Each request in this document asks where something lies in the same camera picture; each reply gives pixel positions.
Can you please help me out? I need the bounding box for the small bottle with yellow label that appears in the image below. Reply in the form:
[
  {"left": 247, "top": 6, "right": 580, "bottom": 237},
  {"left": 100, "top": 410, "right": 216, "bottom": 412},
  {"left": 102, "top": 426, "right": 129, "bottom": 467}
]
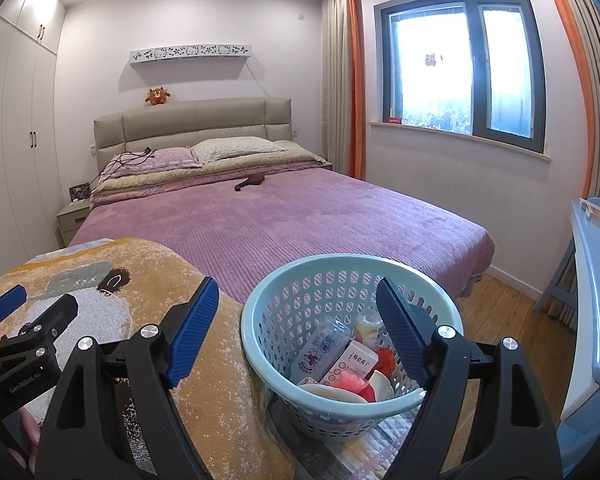
[{"left": 354, "top": 308, "right": 387, "bottom": 350}]

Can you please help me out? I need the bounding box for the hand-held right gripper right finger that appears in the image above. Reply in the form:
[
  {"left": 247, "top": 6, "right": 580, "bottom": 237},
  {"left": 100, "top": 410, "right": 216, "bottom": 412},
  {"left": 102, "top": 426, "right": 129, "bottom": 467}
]
[{"left": 375, "top": 276, "right": 563, "bottom": 480}]

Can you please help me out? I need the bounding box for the white wardrobe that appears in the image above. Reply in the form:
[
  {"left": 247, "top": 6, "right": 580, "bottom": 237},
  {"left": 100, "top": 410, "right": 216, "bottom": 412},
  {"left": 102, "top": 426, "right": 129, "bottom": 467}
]
[{"left": 0, "top": 0, "right": 66, "bottom": 281}]

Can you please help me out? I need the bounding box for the dark framed window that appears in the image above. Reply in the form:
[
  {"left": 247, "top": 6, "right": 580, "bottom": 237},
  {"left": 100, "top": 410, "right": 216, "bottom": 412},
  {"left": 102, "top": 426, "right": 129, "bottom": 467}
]
[{"left": 373, "top": 0, "right": 547, "bottom": 153}]

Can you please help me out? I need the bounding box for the orange plastic bag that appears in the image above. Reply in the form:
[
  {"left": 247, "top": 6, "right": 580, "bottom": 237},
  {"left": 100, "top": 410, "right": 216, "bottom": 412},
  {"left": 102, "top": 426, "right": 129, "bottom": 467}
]
[{"left": 376, "top": 349, "right": 398, "bottom": 376}]

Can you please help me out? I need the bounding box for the cream dotted pillow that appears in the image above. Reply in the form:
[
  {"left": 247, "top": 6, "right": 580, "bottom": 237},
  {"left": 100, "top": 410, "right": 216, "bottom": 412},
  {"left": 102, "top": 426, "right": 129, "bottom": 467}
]
[{"left": 190, "top": 136, "right": 287, "bottom": 163}]

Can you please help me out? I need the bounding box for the white cartoon wall shelf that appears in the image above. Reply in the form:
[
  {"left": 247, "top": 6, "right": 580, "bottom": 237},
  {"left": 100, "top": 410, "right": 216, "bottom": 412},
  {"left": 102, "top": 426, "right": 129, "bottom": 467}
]
[{"left": 129, "top": 43, "right": 253, "bottom": 66}]

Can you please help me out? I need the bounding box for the red and white packet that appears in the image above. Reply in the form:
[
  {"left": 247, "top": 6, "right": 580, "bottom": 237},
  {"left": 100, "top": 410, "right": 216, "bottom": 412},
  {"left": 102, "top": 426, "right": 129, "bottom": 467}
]
[{"left": 337, "top": 370, "right": 378, "bottom": 403}]

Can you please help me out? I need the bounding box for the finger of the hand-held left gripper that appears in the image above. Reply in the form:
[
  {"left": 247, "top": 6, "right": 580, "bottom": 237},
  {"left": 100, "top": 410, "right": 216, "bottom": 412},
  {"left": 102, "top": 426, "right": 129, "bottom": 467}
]
[
  {"left": 0, "top": 294, "right": 79, "bottom": 356},
  {"left": 0, "top": 285, "right": 28, "bottom": 341}
]

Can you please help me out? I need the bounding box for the pink pillow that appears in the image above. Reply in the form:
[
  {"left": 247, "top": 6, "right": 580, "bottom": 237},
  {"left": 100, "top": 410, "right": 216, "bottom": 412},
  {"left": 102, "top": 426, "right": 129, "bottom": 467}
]
[{"left": 111, "top": 147, "right": 204, "bottom": 171}]

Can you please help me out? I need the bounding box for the light blue plastic basket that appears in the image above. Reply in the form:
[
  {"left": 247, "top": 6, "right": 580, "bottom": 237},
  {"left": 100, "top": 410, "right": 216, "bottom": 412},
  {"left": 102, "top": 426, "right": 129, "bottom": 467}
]
[{"left": 240, "top": 254, "right": 465, "bottom": 442}]

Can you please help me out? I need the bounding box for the white and pink box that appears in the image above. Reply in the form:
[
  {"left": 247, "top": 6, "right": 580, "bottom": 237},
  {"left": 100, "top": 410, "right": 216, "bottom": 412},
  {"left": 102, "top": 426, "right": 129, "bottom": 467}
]
[{"left": 322, "top": 340, "right": 380, "bottom": 386}]

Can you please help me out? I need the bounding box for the beige nightstand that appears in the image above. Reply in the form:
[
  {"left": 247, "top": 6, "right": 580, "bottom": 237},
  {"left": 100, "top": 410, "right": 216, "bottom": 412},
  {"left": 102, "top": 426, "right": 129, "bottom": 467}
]
[{"left": 56, "top": 197, "right": 93, "bottom": 247}]

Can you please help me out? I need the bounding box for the bed with purple bedspread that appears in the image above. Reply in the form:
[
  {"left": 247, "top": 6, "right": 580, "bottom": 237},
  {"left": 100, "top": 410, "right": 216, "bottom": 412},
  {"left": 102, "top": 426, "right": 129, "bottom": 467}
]
[{"left": 57, "top": 97, "right": 496, "bottom": 311}]

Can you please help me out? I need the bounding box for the beige and orange curtain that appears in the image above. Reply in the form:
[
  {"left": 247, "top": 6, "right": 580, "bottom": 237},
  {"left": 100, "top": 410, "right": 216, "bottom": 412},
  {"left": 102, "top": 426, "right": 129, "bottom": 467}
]
[
  {"left": 320, "top": 0, "right": 366, "bottom": 181},
  {"left": 537, "top": 0, "right": 600, "bottom": 201}
]

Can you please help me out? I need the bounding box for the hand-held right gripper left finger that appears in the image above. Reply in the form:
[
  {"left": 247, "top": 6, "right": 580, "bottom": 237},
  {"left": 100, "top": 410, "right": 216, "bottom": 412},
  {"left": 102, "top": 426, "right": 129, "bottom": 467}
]
[{"left": 40, "top": 276, "right": 221, "bottom": 480}]

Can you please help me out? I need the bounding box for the clear bottle with blue label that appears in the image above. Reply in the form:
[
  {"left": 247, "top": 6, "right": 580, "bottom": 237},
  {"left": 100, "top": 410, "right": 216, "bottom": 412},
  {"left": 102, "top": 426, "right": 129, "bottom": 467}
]
[{"left": 290, "top": 316, "right": 353, "bottom": 383}]

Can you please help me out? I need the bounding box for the folded beige quilt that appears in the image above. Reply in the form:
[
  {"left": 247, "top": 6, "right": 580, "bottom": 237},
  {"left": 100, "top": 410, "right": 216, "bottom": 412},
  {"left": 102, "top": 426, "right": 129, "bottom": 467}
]
[{"left": 91, "top": 152, "right": 326, "bottom": 196}]

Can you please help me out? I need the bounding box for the black charging cable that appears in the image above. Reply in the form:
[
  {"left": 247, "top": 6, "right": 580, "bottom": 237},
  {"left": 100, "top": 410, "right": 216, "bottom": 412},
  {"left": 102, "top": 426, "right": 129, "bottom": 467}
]
[{"left": 92, "top": 146, "right": 153, "bottom": 186}]

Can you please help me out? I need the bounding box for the light blue desk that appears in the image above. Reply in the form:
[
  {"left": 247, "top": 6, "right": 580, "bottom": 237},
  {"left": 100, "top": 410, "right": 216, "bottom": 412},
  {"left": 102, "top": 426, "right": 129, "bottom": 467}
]
[{"left": 532, "top": 197, "right": 600, "bottom": 441}]

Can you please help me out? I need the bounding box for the yellow printed blanket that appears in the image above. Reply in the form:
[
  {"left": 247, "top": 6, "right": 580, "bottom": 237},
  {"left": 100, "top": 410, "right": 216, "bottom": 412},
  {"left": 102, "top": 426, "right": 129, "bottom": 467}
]
[{"left": 0, "top": 237, "right": 296, "bottom": 480}]

